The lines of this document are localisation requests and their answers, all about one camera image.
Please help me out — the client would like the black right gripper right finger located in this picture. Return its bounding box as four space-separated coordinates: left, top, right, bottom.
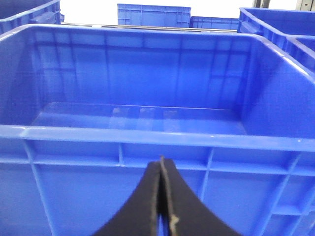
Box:
159 156 239 236

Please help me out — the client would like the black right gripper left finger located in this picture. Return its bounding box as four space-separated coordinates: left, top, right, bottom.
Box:
94 161 161 236

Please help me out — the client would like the large blue plastic crate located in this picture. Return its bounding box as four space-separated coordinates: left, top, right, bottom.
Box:
0 25 315 236

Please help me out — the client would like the far low blue crate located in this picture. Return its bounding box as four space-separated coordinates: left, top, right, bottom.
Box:
189 16 239 30

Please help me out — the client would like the far tall blue crate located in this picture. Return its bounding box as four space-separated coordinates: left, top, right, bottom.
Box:
117 3 191 28

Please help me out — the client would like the small blue crate right edge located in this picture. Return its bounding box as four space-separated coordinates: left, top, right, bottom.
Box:
285 35 315 72

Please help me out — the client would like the blue crate at right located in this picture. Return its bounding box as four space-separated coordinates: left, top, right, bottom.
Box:
237 8 315 50

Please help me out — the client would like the blue crate at left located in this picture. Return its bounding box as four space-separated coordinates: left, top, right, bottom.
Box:
0 0 62 34

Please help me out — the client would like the steel rack back rail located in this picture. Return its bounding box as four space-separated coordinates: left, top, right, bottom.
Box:
61 22 237 33

